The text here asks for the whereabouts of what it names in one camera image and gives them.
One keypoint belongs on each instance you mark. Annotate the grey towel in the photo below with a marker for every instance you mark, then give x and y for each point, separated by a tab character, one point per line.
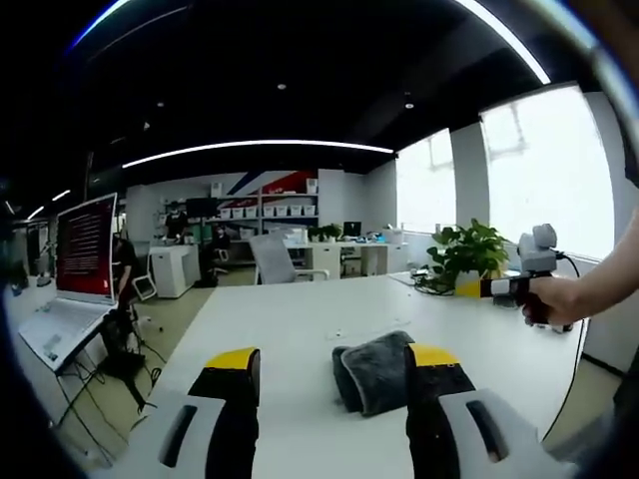
372	371

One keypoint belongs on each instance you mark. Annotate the person's right hand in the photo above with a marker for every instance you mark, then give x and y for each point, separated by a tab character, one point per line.
566	302

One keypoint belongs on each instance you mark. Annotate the green potted plant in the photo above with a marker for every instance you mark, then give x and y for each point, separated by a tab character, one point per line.
471	252

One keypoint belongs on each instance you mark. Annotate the small white object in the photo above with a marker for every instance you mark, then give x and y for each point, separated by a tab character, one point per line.
337	333

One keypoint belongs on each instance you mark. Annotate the black monitor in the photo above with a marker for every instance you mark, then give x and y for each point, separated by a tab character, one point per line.
201	207
352	228

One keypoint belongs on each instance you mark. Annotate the white cabinet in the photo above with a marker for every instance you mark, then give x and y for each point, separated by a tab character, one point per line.
172	272

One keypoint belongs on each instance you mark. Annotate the small green desk plant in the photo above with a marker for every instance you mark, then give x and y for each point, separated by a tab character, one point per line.
324	232

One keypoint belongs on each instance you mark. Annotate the white office chair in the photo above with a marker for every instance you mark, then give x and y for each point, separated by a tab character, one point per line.
272	259

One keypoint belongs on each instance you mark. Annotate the white laptop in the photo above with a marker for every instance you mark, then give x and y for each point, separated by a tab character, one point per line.
82	249

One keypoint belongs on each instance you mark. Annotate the shelf of white boxes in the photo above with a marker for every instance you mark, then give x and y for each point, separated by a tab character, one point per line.
279	209

